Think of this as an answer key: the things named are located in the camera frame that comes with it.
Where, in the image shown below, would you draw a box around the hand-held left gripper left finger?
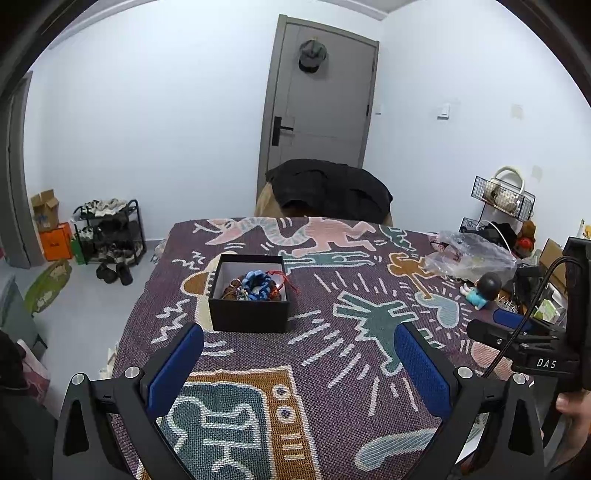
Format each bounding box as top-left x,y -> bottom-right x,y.
52,322 -> 205,480

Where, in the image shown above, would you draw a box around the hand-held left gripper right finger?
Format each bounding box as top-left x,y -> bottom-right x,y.
393,322 -> 546,480

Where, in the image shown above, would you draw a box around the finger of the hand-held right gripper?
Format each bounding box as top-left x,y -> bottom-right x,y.
466,318 -> 522,346
492,308 -> 555,335

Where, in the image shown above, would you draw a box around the black jewelry box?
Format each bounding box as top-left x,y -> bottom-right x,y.
209,253 -> 290,334

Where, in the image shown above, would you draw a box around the blue chunky bracelet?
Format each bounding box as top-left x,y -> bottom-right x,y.
242,271 -> 274,302

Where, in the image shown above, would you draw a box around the red string bracelet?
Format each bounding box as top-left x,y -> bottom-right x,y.
270,272 -> 298,296

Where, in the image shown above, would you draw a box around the person's right hand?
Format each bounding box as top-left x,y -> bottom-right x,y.
554,392 -> 591,467

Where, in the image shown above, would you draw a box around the green white packet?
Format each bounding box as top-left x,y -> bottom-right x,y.
531,300 -> 566,324

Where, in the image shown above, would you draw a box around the black device box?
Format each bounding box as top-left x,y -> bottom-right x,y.
512,265 -> 555,305

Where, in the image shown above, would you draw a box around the black-haired doll figurine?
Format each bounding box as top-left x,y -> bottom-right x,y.
459,272 -> 503,309

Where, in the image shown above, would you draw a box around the brown cardboard box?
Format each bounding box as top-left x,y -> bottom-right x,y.
538,240 -> 571,287

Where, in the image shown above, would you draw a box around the clear plastic bag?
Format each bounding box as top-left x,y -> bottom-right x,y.
424,230 -> 518,283

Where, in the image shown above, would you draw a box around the brown red plush toy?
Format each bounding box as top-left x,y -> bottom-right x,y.
516,220 -> 537,257

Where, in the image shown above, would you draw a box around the black bag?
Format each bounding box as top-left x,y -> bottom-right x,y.
475,223 -> 518,252

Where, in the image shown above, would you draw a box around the printed purple blanket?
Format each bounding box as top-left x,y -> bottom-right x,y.
111,216 -> 568,480

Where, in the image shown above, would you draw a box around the pink white bag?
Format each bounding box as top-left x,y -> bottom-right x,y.
17,339 -> 51,409

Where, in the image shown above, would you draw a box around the black shoe rack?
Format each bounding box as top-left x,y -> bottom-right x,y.
73,198 -> 147,268

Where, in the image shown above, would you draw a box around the white headphones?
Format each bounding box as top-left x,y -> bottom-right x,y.
488,166 -> 527,208

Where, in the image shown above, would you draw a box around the green oval mat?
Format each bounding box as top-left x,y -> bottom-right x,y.
24,259 -> 73,316

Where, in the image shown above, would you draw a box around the pile of shoes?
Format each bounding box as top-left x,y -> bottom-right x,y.
76,198 -> 141,265

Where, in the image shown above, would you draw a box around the dark cloth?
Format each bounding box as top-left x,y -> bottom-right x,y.
0,330 -> 56,480

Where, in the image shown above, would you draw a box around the orange box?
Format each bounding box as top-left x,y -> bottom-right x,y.
38,223 -> 75,262

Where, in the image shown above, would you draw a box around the black jacket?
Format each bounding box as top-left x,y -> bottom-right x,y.
265,159 -> 393,223

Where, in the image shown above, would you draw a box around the open cardboard box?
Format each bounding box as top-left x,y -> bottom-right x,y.
30,189 -> 62,233

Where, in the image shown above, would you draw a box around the grey door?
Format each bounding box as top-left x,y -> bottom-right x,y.
256,14 -> 380,217

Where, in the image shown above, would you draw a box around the dark hat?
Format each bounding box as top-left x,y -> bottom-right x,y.
298,39 -> 328,73

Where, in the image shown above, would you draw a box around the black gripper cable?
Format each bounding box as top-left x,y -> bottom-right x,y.
478,256 -> 574,379

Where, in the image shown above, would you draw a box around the white cable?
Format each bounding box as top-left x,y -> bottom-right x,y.
480,220 -> 515,252

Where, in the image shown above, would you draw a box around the black wire rack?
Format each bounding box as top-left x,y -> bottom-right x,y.
458,174 -> 536,241

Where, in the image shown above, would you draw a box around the grey door frame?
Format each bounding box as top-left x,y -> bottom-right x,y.
0,69 -> 34,269

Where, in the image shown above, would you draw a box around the black door handle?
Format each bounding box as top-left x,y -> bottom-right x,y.
272,116 -> 296,147

